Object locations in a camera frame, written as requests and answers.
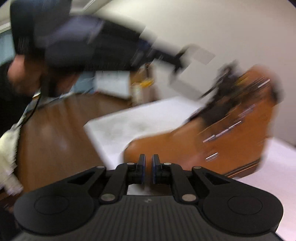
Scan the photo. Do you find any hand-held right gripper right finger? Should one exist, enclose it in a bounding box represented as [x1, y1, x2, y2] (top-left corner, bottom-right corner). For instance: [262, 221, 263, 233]
[151, 154, 232, 204]

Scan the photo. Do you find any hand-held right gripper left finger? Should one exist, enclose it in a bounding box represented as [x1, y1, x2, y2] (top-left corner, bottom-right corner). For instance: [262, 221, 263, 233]
[67, 153, 146, 204]

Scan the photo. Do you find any white cloth bag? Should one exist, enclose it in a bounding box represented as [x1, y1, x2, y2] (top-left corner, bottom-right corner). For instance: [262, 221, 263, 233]
[0, 125, 24, 195]

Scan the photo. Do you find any tan leather boot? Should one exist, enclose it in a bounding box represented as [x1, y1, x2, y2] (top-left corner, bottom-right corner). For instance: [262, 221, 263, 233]
[124, 62, 281, 179]

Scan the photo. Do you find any person's left hand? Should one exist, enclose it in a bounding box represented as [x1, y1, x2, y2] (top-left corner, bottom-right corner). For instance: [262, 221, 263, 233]
[7, 54, 78, 96]

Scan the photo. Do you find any black cable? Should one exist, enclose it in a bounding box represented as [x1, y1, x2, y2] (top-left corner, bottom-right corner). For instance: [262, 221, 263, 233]
[14, 76, 51, 131]

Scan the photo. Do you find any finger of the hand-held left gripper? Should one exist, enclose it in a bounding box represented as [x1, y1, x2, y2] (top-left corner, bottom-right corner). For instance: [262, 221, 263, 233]
[136, 39, 193, 71]

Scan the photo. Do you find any teal cloth cover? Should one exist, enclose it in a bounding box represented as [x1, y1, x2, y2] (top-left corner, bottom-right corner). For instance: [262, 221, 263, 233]
[0, 32, 15, 63]

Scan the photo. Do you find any white pedal trash bin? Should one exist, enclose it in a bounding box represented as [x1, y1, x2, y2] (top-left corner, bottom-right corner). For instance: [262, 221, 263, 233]
[132, 76, 154, 107]

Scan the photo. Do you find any person's left forearm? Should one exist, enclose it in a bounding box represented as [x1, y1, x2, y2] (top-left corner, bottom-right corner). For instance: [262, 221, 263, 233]
[0, 62, 35, 139]

